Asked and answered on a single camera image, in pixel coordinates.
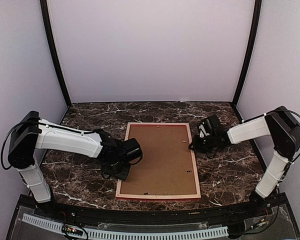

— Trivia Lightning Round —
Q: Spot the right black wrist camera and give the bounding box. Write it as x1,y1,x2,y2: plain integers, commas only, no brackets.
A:
198,114,222,135

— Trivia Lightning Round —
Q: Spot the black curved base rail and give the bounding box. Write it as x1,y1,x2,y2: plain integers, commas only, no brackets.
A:
14,192,288,228

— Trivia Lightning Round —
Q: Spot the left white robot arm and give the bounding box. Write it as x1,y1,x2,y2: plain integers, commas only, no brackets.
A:
5,111,130,218

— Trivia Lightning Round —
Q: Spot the black corner post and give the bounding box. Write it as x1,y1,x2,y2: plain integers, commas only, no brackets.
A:
231,0,262,108
39,0,72,108

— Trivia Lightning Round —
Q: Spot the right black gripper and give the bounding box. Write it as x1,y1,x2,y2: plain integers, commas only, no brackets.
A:
188,133,216,154

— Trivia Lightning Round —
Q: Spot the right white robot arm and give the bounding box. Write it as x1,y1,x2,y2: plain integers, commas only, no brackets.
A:
188,106,300,217

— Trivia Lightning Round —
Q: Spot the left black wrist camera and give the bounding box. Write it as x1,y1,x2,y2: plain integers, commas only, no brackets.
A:
123,138,143,166

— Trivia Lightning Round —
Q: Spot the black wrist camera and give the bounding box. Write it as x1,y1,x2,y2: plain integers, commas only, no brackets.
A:
123,138,143,166
198,114,222,135

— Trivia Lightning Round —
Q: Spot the white cable duct strip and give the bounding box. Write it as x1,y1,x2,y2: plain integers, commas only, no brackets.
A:
21,212,230,240

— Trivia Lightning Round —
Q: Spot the red wooden picture frame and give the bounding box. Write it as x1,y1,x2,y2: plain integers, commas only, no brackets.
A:
114,121,201,200

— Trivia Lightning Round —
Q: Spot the left black corner post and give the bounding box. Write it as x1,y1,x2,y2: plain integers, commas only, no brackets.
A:
39,0,72,108

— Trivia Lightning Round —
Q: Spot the right black corner post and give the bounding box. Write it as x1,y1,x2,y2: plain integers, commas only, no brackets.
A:
231,0,262,108

